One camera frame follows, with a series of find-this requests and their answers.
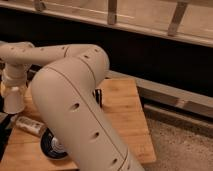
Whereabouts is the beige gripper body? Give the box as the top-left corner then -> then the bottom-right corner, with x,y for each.
1,63 -> 30,97

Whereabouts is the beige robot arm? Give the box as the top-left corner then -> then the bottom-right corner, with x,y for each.
0,42 -> 145,171

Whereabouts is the black bag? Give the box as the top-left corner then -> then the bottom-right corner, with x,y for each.
0,101 -> 12,161

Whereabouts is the small white labelled bottle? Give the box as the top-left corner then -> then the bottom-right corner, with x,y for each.
16,116 -> 46,137

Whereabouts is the black bowl with metal centre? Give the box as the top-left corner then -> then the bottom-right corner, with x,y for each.
40,129 -> 68,160

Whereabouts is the wooden board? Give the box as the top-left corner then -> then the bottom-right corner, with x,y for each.
0,78 -> 156,171

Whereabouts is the metal rail with brackets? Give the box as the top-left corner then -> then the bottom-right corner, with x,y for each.
0,0 -> 213,48

